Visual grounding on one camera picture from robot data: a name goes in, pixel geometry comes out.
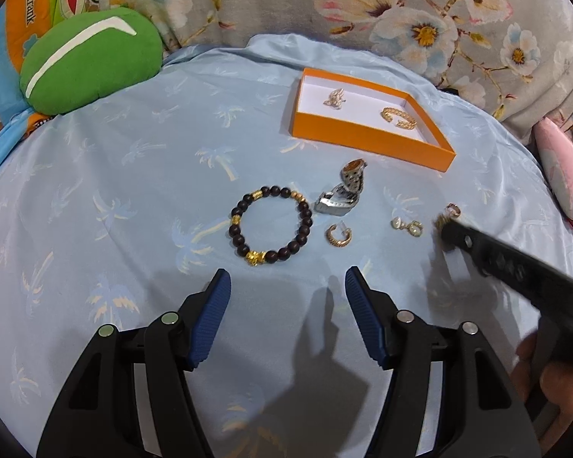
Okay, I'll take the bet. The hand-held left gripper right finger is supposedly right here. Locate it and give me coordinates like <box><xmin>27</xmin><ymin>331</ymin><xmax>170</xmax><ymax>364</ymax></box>
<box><xmin>345</xmin><ymin>266</ymin><xmax>540</xmax><ymax>458</ymax></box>

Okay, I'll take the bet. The orange jewelry box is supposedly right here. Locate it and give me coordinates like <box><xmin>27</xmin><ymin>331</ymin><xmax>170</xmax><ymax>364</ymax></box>
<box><xmin>289</xmin><ymin>68</ymin><xmax>456</xmax><ymax>173</ymax></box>

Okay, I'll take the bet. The dark bead bracelet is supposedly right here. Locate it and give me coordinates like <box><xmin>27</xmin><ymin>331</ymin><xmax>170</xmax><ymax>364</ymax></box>
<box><xmin>228</xmin><ymin>184</ymin><xmax>313</xmax><ymax>268</ymax></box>

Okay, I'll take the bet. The green plush pillow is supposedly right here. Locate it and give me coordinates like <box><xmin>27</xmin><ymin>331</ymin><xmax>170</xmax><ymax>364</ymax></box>
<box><xmin>19</xmin><ymin>7</ymin><xmax>162</xmax><ymax>116</ymax></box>

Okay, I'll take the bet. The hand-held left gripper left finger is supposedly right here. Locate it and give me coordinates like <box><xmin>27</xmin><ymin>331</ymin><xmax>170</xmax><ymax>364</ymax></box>
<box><xmin>36</xmin><ymin>268</ymin><xmax>232</xmax><ymax>458</ymax></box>

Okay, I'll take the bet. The gold leaf brooch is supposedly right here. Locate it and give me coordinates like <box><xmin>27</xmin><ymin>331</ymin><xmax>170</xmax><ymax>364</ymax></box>
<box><xmin>323</xmin><ymin>88</ymin><xmax>348</xmax><ymax>110</ymax></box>

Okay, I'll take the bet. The gold hoop earring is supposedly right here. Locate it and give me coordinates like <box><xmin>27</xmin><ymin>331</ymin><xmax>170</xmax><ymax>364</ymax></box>
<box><xmin>325</xmin><ymin>222</ymin><xmax>354</xmax><ymax>250</ymax></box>

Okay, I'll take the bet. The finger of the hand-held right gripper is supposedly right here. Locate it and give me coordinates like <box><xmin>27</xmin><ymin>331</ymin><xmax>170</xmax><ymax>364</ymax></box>
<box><xmin>440</xmin><ymin>218</ymin><xmax>573</xmax><ymax>307</ymax></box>

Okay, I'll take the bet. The pink pillow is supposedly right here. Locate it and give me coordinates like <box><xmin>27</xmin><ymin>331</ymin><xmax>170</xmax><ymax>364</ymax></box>
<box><xmin>535</xmin><ymin>117</ymin><xmax>573</xmax><ymax>232</ymax></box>

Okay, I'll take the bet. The blue palm print sheet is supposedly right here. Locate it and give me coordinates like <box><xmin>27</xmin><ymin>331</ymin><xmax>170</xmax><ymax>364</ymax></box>
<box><xmin>0</xmin><ymin>33</ymin><xmax>573</xmax><ymax>458</ymax></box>

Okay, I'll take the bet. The person's right hand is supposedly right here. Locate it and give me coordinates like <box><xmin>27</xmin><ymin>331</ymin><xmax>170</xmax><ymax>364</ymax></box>
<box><xmin>515</xmin><ymin>331</ymin><xmax>573</xmax><ymax>440</ymax></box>

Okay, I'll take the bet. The gold chain bracelet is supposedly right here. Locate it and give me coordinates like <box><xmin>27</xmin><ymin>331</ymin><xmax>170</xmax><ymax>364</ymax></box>
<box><xmin>380</xmin><ymin>107</ymin><xmax>417</xmax><ymax>131</ymax></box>

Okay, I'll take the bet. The silver watch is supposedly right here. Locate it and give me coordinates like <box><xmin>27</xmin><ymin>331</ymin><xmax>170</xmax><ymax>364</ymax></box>
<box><xmin>314</xmin><ymin>158</ymin><xmax>367</xmax><ymax>215</ymax></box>

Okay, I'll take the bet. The grey floral blanket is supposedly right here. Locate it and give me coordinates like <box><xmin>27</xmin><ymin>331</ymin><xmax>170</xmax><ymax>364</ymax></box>
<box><xmin>93</xmin><ymin>0</ymin><xmax>573</xmax><ymax>144</ymax></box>

